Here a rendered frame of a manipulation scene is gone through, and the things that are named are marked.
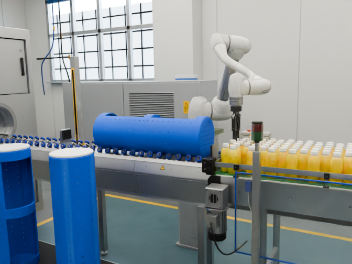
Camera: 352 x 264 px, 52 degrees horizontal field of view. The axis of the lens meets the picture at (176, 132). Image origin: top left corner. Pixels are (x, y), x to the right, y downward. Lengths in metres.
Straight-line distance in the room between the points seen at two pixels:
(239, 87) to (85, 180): 1.15
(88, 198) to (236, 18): 3.65
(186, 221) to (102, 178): 0.87
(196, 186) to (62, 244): 0.94
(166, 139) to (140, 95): 2.12
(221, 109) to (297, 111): 2.11
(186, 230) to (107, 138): 1.14
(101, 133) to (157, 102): 1.74
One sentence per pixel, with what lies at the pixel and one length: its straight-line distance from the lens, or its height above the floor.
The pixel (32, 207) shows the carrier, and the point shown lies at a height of 0.59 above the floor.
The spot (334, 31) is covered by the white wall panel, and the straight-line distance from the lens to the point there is 5.00.
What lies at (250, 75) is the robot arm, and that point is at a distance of 2.57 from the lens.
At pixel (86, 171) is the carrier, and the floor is 0.92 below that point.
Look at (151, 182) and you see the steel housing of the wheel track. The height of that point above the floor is 0.76.
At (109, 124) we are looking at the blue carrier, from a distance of 2.71.
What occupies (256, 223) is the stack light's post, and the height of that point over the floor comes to 0.70.
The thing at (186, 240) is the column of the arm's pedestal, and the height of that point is 0.07.
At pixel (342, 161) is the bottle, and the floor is 1.03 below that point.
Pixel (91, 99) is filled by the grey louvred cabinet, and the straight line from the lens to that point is 5.01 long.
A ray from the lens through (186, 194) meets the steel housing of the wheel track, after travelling 2.52.
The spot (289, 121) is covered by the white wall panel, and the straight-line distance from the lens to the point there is 5.10.
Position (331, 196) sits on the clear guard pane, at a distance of 2.08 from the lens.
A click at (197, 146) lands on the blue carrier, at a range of 2.35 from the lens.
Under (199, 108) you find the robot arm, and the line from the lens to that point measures 3.06.
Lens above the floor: 1.51
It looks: 9 degrees down
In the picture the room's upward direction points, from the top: 1 degrees counter-clockwise
